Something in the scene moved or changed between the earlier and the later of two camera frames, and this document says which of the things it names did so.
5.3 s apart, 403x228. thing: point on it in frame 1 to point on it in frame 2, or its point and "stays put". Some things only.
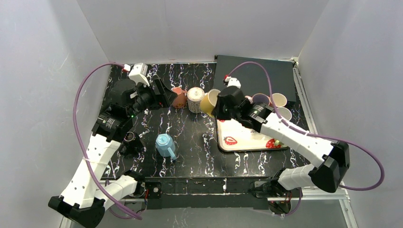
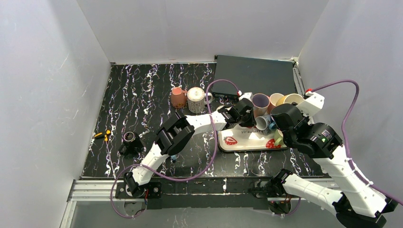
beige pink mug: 259,97 stays put
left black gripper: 158,91 to 244,109
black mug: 132,146 stays put
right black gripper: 221,107 to 281,116
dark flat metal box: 253,78 stays put
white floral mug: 195,95 stays put
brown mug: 179,101 stays put
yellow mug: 208,101 to 290,98
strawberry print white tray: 232,136 stays put
